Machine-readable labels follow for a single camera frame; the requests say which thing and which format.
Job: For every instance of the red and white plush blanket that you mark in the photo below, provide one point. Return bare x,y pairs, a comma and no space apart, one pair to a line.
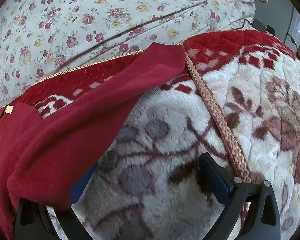
165,120

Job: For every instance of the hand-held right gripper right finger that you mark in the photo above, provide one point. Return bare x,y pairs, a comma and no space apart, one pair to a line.
218,180

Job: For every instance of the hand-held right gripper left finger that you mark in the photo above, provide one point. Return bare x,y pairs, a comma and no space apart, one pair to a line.
78,189

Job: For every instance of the black power adapter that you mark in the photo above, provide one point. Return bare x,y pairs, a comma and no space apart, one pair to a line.
263,26

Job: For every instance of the dark red fleece garment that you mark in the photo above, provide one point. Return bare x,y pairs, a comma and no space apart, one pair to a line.
65,135

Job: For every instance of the floral bed sheet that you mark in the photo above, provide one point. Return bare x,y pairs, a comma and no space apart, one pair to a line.
102,12

